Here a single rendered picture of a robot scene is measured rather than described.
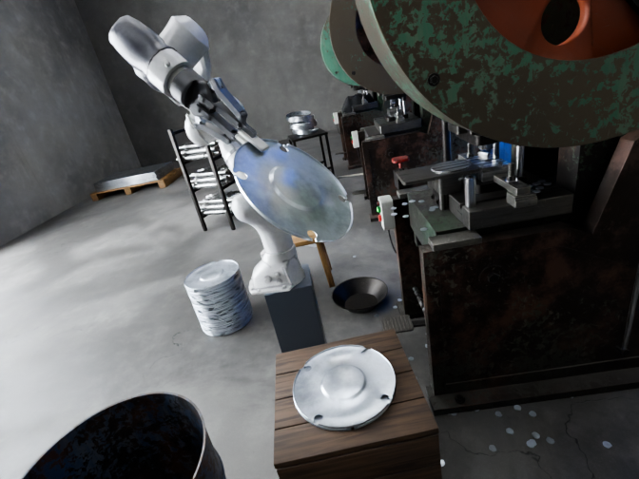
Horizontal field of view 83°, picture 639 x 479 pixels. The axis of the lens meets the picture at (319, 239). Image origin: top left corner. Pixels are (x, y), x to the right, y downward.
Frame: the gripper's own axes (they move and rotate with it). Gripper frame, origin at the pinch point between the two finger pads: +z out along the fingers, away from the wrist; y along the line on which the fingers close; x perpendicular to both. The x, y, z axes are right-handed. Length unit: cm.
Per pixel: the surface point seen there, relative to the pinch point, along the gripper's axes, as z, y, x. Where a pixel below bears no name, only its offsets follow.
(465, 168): 46, 9, 56
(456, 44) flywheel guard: 21.3, 37.0, 11.6
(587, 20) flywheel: 37, 52, 30
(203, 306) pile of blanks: 1, -120, 41
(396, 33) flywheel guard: 11.8, 32.6, 7.2
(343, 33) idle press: -46, -8, 172
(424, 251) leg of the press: 51, -9, 29
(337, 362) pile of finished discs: 53, -44, 5
